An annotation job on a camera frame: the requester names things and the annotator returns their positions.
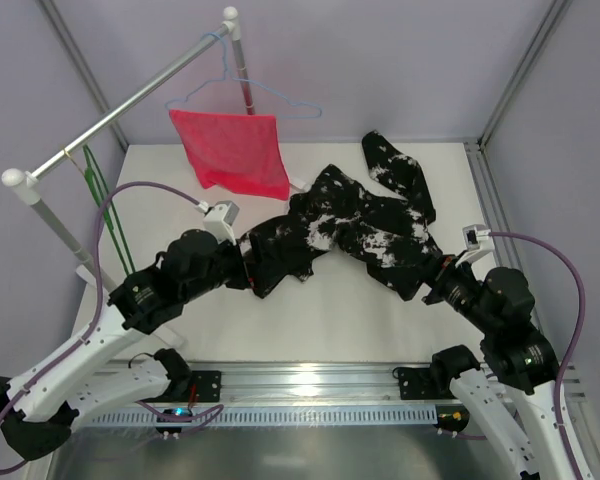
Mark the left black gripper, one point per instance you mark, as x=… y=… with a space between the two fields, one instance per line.
x=238 y=270

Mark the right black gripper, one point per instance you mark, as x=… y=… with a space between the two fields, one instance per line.
x=438 y=278

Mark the black white tie-dye trousers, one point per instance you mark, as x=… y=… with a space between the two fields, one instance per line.
x=390 y=235

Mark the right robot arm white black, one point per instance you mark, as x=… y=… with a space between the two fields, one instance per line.
x=537 y=442

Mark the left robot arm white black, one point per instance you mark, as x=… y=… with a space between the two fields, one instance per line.
x=144 y=302

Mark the green plastic hanger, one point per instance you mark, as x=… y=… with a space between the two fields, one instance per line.
x=99 y=190

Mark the red cloth towel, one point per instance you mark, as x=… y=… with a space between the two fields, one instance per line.
x=239 y=153

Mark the silver white clothes rack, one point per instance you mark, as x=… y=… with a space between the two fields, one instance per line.
x=24 y=184

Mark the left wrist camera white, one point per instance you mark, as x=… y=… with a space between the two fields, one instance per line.
x=219 y=221

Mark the aluminium side rail frame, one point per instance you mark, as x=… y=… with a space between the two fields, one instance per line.
x=508 y=254

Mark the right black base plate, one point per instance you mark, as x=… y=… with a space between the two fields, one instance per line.
x=416 y=384

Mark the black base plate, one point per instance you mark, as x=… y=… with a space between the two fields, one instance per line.
x=416 y=384
x=203 y=386

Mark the aluminium front rail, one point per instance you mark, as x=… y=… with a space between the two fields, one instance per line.
x=305 y=380

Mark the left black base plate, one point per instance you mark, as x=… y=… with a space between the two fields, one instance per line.
x=203 y=386

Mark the perforated cable duct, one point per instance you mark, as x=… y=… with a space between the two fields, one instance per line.
x=315 y=416

